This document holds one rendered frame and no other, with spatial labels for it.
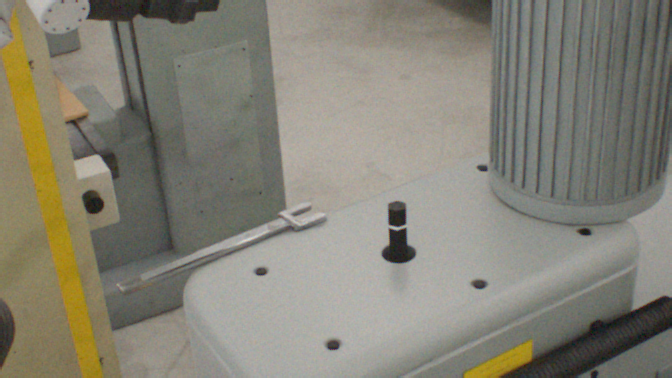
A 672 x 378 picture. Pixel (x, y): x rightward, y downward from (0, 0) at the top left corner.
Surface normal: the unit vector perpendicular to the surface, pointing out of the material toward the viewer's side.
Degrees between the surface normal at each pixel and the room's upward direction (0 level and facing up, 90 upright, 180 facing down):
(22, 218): 90
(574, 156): 90
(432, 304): 0
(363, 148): 0
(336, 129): 0
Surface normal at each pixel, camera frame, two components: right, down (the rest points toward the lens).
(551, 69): -0.55, 0.46
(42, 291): 0.52, 0.41
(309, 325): -0.07, -0.85
